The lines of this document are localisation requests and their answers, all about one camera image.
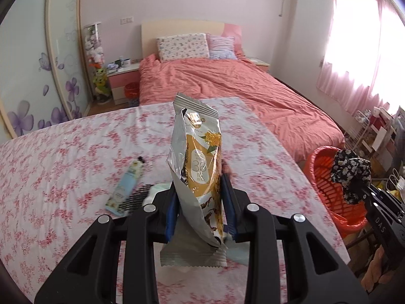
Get pink floral tablecloth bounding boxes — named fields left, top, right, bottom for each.
left=0, top=97, right=351, bottom=304

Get floral pillow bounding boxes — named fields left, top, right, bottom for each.
left=156, top=33, right=210, bottom=63

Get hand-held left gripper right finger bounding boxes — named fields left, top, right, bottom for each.
left=220, top=174, right=371, bottom=304

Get pink and white nightstand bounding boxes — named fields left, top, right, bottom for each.
left=107, top=63, right=141, bottom=106

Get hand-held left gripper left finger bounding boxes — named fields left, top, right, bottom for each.
left=34, top=180, right=181, bottom=304

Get flower-printed sliding wardrobe doors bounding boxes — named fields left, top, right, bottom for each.
left=0, top=0, right=93, bottom=140

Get silver and yellow snack bag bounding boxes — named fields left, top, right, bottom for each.
left=160, top=92, right=229, bottom=268

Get bed with coral duvet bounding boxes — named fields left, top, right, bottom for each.
left=138, top=54, right=345, bottom=163

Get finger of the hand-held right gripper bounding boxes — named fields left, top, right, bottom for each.
left=357, top=182, right=405, bottom=220

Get striped pillow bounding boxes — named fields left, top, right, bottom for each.
left=207, top=36, right=238, bottom=60

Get pale blue paper sheet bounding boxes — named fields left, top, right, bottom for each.
left=225, top=237, right=251, bottom=266

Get black floral cloth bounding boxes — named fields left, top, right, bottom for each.
left=331, top=149, right=373, bottom=205

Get pale green cloth wad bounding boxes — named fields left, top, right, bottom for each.
left=141, top=184, right=173, bottom=206

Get pink nightstand with book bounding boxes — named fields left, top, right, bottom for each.
left=245, top=56, right=271, bottom=74

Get black comb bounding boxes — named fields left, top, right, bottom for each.
left=122, top=182, right=155, bottom=218

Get white paper bag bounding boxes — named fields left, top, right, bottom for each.
left=387, top=167, right=405, bottom=197

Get beige headboard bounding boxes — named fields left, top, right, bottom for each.
left=141, top=21, right=226, bottom=58

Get white wire rack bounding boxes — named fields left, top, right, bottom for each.
left=343, top=110, right=371, bottom=153

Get orange plastic basket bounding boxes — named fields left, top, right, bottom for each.
left=308, top=146, right=373, bottom=239

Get pale blue hand cream tube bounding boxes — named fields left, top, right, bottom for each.
left=105, top=156, right=144, bottom=216

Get pink fuzzy cloth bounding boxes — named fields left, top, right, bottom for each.
left=361, top=246, right=386, bottom=292

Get red waste bin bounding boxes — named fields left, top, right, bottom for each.
left=124, top=82, right=140, bottom=107

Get pink pillow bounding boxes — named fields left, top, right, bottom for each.
left=221, top=23, right=246, bottom=56

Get green frog plush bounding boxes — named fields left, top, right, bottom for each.
left=94, top=66, right=112, bottom=96

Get white cluttered shelf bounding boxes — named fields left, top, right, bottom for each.
left=357, top=105, right=405, bottom=178

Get clear tube of plush toys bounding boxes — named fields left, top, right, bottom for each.
left=83, top=23, right=112, bottom=102

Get pink curtain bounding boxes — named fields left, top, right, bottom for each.
left=317, top=0, right=405, bottom=118

